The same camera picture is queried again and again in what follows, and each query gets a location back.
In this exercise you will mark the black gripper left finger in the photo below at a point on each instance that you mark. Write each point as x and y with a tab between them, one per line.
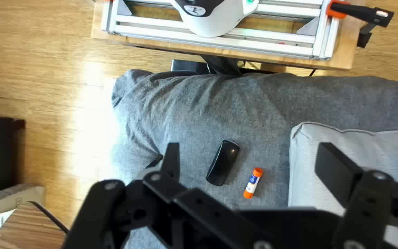
172	161

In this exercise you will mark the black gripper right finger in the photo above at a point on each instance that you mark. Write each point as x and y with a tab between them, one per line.
339	173

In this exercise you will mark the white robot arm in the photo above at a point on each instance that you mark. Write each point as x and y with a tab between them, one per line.
213	21

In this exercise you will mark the large light grey pillow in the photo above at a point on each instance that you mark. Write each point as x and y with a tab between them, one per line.
374	147

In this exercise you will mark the grey bed cover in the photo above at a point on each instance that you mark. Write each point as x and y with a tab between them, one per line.
208	111

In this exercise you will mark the orange white glue stick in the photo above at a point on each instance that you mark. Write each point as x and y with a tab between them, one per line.
253	183

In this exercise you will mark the wooden base board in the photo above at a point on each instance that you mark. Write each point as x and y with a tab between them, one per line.
342	57

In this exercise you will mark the brown wooden three-legged table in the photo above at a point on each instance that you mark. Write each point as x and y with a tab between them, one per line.
28	229

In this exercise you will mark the orange black clamp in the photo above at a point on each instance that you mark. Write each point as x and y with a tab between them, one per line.
360	12

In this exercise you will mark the aluminium profile frame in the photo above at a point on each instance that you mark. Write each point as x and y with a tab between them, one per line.
277	39

